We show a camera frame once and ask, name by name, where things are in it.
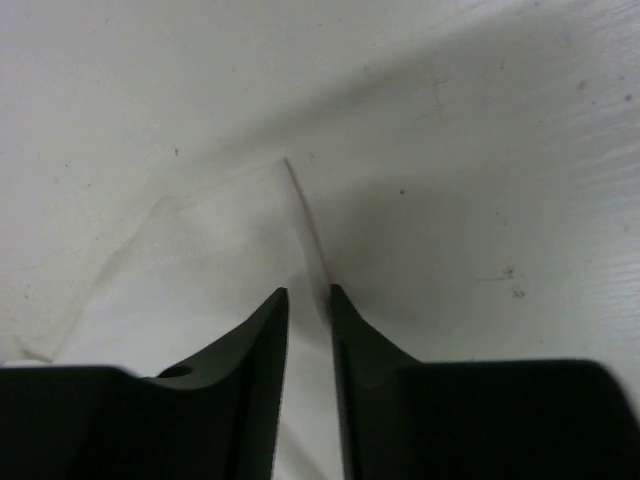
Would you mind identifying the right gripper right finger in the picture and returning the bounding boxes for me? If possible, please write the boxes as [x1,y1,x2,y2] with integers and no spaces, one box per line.
[328,285,628,479]

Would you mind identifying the white tank top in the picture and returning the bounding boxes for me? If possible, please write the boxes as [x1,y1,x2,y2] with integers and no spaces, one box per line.
[2,160,341,479]

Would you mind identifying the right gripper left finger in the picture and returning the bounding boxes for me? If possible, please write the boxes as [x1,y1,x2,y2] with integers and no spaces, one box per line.
[1,288,289,479]

